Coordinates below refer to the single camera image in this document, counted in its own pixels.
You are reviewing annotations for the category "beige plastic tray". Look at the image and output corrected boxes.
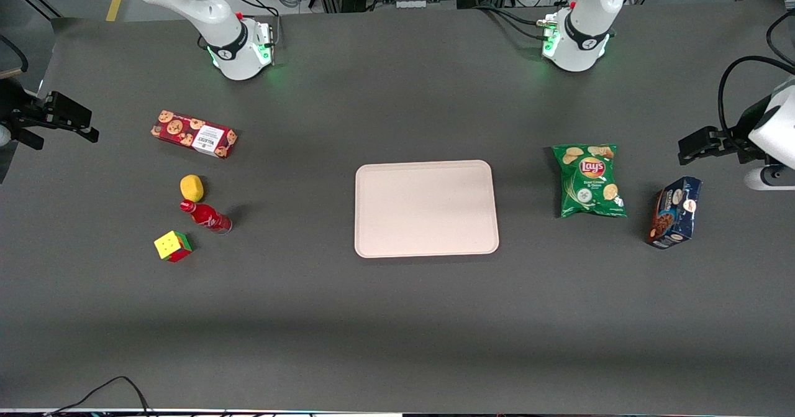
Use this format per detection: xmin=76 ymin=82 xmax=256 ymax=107
xmin=354 ymin=160 xmax=500 ymax=259

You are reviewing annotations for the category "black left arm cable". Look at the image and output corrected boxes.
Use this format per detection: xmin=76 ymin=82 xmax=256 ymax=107
xmin=717 ymin=9 xmax=795 ymax=152

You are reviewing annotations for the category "thin black table cable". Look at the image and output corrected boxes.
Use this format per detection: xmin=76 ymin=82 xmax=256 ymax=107
xmin=48 ymin=376 xmax=153 ymax=417

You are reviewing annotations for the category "yellow lemon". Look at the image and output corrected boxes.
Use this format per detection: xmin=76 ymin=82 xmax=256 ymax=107
xmin=179 ymin=175 xmax=206 ymax=203

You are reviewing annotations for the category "dark blue cookie box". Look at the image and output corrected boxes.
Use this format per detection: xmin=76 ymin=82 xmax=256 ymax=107
xmin=645 ymin=176 xmax=703 ymax=250

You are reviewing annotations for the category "black curved cable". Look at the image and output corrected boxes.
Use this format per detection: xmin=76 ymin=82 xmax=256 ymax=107
xmin=0 ymin=34 xmax=30 ymax=74

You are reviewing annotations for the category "rubik's cube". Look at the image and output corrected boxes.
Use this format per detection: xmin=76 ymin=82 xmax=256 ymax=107
xmin=153 ymin=231 xmax=194 ymax=263

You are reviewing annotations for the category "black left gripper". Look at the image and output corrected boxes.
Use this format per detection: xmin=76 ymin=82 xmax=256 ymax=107
xmin=678 ymin=101 xmax=774 ymax=167

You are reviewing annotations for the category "green Lay's chips bag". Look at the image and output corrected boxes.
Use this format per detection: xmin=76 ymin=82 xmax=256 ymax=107
xmin=552 ymin=144 xmax=627 ymax=219

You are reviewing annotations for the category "red cookie box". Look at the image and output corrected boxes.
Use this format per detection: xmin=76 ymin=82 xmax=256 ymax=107
xmin=150 ymin=110 xmax=239 ymax=159

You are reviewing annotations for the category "red coke bottle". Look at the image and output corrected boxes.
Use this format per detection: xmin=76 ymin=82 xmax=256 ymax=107
xmin=179 ymin=199 xmax=233 ymax=235

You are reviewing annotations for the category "black base cable bundle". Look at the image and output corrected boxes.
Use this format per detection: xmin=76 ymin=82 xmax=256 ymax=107
xmin=471 ymin=2 xmax=560 ymax=42

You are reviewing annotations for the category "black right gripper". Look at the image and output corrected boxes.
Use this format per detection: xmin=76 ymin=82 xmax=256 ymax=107
xmin=0 ymin=79 xmax=101 ymax=151

